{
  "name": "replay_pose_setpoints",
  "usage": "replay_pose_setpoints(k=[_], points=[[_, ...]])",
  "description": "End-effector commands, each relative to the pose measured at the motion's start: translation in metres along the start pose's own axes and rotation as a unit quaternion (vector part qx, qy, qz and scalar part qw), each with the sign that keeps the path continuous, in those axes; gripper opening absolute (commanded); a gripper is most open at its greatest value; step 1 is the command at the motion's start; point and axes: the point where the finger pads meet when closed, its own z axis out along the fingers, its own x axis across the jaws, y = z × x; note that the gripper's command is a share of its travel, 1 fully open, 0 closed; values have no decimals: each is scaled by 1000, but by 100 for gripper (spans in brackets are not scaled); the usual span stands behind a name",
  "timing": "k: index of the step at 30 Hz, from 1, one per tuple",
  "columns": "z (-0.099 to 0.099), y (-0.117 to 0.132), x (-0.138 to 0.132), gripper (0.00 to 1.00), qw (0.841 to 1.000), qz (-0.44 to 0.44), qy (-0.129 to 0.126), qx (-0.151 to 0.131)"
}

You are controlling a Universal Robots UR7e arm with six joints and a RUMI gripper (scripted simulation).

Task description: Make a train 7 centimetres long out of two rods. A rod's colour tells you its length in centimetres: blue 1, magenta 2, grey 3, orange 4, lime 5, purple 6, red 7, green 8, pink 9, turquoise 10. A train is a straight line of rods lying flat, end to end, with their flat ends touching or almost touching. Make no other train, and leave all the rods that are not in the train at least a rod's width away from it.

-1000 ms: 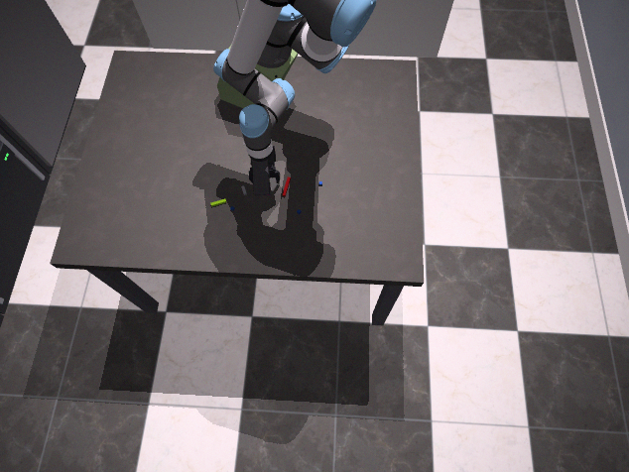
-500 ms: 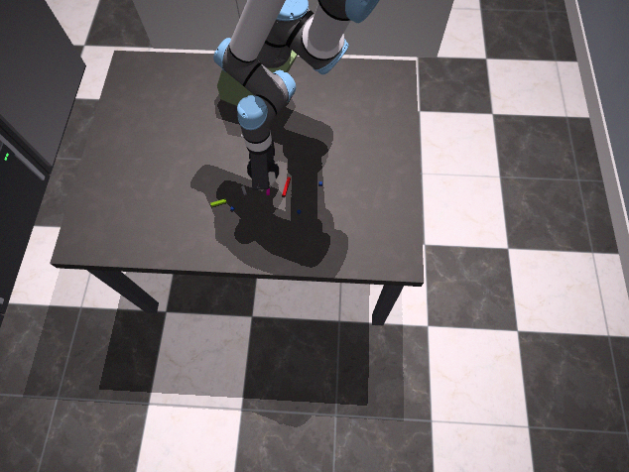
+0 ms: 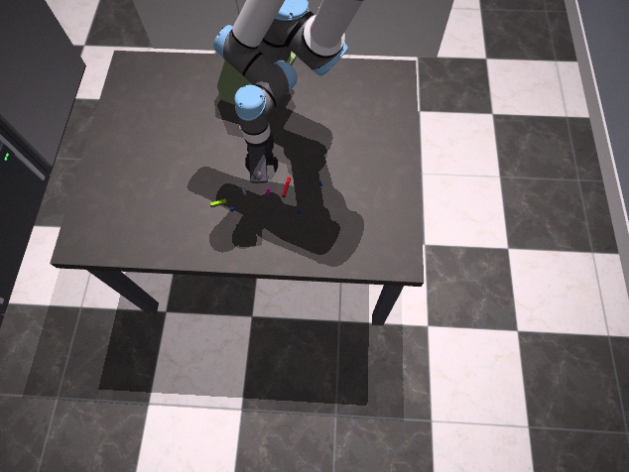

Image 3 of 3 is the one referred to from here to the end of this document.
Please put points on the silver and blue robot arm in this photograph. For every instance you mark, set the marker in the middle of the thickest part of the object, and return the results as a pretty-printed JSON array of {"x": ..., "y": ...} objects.
[{"x": 259, "y": 45}]

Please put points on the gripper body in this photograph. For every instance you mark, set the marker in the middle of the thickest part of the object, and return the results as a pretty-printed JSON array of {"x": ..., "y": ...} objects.
[{"x": 269, "y": 153}]

